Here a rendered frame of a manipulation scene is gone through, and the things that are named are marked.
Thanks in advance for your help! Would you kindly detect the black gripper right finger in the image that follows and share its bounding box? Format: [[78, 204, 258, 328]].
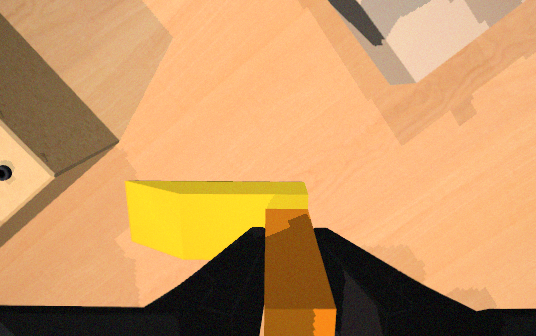
[[314, 227, 536, 336]]

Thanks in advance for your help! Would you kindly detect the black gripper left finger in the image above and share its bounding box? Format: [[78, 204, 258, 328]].
[[0, 227, 265, 336]]

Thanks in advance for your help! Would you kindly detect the beige wooden ramp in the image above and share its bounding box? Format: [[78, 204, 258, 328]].
[[328, 0, 526, 85]]

